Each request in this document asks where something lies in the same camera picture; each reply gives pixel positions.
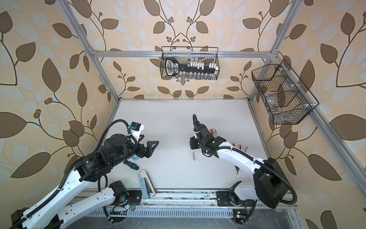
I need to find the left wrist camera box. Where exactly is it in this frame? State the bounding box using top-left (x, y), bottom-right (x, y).
top-left (129, 122), bottom-right (144, 142)

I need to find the green black screwdriver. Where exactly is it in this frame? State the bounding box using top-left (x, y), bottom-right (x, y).
top-left (124, 160), bottom-right (139, 170)

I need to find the aluminium frame corner post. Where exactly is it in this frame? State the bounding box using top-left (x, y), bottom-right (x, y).
top-left (56, 1), bottom-right (120, 103)

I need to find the blue white stapler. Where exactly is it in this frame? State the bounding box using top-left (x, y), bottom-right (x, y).
top-left (139, 169), bottom-right (157, 199)

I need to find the black socket holder tool set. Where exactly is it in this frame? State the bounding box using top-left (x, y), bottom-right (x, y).
top-left (162, 57), bottom-right (220, 76)

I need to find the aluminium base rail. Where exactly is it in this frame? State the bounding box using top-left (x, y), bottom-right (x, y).
top-left (82, 188), bottom-right (298, 219)

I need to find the black wire basket right wall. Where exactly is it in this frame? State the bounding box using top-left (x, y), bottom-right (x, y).
top-left (251, 60), bottom-right (319, 125)

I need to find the blue tape roll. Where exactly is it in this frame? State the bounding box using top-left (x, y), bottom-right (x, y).
top-left (132, 155), bottom-right (140, 161)

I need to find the black wire basket wall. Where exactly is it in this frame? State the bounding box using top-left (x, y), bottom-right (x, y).
top-left (160, 45), bottom-right (220, 81)
top-left (251, 60), bottom-right (319, 125)

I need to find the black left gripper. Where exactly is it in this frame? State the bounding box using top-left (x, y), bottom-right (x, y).
top-left (110, 133), bottom-right (159, 169)

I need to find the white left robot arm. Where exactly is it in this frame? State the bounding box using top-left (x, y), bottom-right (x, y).
top-left (11, 119), bottom-right (159, 229)

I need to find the black wire basket back wall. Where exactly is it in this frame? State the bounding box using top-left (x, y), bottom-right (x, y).
top-left (160, 45), bottom-right (220, 81)

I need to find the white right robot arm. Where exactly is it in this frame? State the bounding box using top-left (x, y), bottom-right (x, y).
top-left (190, 114), bottom-right (298, 209)

